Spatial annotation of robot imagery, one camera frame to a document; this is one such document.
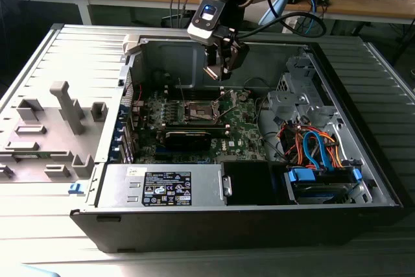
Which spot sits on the silver topped CPU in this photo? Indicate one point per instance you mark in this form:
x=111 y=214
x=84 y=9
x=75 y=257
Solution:
x=210 y=72

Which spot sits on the CPU socket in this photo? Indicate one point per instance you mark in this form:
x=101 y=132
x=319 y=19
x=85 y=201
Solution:
x=201 y=111

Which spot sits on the round coin cell battery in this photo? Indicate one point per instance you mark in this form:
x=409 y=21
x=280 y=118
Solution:
x=243 y=97

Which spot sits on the green motherboard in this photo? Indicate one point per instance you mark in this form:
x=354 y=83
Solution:
x=241 y=124

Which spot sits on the graphics card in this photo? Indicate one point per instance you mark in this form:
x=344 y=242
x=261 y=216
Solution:
x=184 y=142

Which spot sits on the blue disk carrier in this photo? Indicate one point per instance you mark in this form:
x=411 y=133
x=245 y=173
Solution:
x=301 y=175

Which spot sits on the grey power supply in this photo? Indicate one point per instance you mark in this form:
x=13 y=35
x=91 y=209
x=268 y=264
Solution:
x=113 y=186

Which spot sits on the black and grey PC case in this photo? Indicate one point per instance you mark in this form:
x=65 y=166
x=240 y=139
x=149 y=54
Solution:
x=194 y=231

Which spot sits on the grey parts rack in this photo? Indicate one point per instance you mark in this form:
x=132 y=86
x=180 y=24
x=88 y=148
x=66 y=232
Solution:
x=61 y=134

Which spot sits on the green RAM stick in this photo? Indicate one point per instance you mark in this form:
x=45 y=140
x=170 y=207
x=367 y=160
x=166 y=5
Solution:
x=32 y=155

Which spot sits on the pale blue teach pendant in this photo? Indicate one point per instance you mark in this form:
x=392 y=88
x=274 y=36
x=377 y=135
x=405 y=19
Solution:
x=39 y=272

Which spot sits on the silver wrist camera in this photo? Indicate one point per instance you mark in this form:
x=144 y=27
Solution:
x=204 y=20

